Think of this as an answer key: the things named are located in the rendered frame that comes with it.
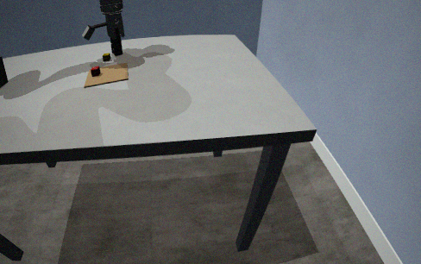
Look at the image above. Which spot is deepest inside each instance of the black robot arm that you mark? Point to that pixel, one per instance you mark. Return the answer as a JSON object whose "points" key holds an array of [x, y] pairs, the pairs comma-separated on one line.
{"points": [[106, 6]]}

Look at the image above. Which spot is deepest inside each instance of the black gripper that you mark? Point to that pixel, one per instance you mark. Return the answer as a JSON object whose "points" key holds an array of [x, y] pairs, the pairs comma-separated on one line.
{"points": [[115, 27]]}

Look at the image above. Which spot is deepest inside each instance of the tan mat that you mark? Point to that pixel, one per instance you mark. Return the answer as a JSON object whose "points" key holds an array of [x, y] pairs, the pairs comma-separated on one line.
{"points": [[108, 74]]}

